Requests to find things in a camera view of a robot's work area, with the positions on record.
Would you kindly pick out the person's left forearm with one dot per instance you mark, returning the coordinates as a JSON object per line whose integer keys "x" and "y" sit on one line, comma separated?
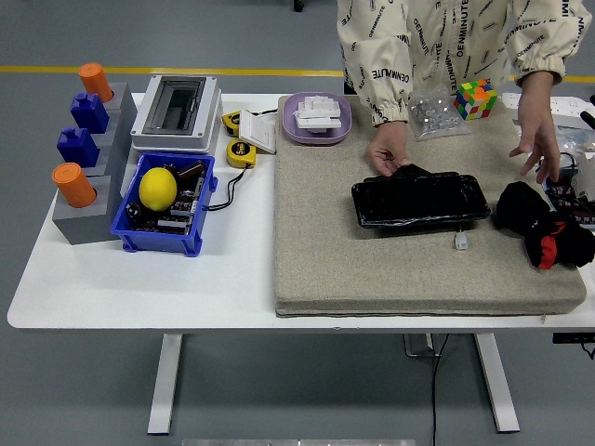
{"x": 534, "y": 97}

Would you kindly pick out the grey-brown mat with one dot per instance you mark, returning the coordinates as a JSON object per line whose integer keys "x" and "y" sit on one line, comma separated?
{"x": 325, "y": 232}

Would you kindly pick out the circuit board parts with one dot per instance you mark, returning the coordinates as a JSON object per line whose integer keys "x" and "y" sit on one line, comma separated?
{"x": 183, "y": 209}

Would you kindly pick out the clear bag of metal nuts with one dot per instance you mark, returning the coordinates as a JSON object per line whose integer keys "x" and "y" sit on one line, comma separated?
{"x": 434, "y": 116}

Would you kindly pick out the yellow lemon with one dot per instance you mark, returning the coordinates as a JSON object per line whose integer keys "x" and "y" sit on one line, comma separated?
{"x": 158, "y": 189}

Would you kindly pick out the black control box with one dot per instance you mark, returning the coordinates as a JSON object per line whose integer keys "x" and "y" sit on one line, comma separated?
{"x": 572, "y": 338}

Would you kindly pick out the tray of capacitors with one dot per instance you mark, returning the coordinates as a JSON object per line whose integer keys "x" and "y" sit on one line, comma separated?
{"x": 574, "y": 204}

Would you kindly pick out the stack of white switch parts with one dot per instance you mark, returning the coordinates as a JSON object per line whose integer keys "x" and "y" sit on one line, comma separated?
{"x": 318, "y": 114}

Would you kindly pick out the person's right forearm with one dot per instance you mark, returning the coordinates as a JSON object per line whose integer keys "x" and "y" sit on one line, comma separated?
{"x": 372, "y": 83}

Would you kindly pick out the grey stepped block holder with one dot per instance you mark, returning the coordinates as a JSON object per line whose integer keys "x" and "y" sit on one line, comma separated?
{"x": 83, "y": 225}

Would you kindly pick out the blue block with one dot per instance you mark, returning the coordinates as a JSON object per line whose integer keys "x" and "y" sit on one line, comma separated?
{"x": 77, "y": 146}
{"x": 89, "y": 111}

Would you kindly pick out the white power strip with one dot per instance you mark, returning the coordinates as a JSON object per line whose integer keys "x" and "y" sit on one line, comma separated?
{"x": 567, "y": 106}

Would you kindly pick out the grey white distribution box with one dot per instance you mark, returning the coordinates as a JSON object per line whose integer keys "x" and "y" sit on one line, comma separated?
{"x": 204, "y": 116}

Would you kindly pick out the black chair caster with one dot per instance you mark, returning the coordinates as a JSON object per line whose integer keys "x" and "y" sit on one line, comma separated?
{"x": 298, "y": 4}

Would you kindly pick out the clear plastic bag of parts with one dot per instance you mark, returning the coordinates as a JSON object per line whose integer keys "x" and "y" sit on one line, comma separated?
{"x": 576, "y": 137}

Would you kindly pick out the person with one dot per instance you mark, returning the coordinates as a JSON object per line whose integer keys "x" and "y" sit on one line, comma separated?
{"x": 441, "y": 37}

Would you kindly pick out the orange cylinder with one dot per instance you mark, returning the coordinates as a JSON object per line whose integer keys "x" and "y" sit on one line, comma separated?
{"x": 74, "y": 186}
{"x": 95, "y": 81}

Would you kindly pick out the multicolour puzzle cube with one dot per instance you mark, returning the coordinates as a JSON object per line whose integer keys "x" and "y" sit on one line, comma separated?
{"x": 475, "y": 100}

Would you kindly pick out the white wall switch plate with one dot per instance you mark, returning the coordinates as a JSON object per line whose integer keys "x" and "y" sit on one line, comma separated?
{"x": 258, "y": 132}

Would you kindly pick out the purple tray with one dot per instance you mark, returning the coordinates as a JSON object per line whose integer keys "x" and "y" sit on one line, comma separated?
{"x": 290, "y": 127}

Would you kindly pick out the yellow tape measure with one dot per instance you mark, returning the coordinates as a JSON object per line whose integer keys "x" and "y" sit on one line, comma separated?
{"x": 240, "y": 153}
{"x": 231, "y": 123}

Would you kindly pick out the black rag with red patch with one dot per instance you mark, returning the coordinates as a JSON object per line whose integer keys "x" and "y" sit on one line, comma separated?
{"x": 516, "y": 204}

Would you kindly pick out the blue plastic bin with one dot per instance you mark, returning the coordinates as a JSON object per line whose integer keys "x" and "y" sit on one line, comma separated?
{"x": 158, "y": 239}

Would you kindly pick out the small black capacitor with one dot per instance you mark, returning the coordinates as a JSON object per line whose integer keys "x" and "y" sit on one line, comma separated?
{"x": 135, "y": 210}

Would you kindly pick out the metal bracket under table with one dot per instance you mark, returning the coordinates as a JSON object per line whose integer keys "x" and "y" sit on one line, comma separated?
{"x": 418, "y": 348}

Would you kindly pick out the person's left hand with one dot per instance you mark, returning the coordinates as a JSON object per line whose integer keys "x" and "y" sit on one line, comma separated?
{"x": 541, "y": 144}

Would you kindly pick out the person's right hand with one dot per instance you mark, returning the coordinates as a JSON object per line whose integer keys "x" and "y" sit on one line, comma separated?
{"x": 386, "y": 148}

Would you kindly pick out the robot right hand white shell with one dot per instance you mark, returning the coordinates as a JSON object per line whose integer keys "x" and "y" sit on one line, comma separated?
{"x": 588, "y": 117}

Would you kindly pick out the dark cylindrical capacitor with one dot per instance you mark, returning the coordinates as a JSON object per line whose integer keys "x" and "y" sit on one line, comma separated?
{"x": 191, "y": 168}

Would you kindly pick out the black glossy panel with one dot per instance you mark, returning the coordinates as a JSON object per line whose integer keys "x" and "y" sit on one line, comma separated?
{"x": 409, "y": 202}

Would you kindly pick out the white table leg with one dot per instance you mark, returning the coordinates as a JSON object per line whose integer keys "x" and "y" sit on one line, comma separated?
{"x": 497, "y": 385}
{"x": 165, "y": 385}

